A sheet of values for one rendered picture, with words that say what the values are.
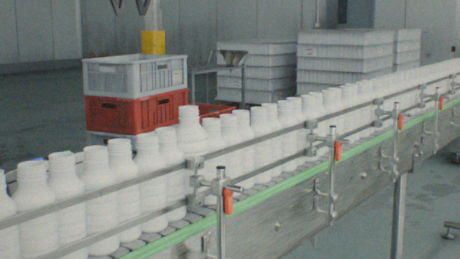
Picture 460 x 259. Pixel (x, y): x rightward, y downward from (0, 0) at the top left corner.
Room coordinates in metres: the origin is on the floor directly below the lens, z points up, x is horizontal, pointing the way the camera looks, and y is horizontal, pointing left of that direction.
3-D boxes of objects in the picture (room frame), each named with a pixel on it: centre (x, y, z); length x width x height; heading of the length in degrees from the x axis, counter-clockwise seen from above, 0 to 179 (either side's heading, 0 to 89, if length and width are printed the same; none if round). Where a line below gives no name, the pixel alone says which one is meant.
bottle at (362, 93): (1.73, -0.39, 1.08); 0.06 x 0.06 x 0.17
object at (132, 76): (3.72, 0.61, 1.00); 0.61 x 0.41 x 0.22; 153
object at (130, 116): (3.73, 0.61, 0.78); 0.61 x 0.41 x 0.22; 152
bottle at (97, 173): (0.86, 0.21, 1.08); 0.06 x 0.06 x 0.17
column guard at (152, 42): (11.32, 1.53, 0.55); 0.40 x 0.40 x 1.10; 56
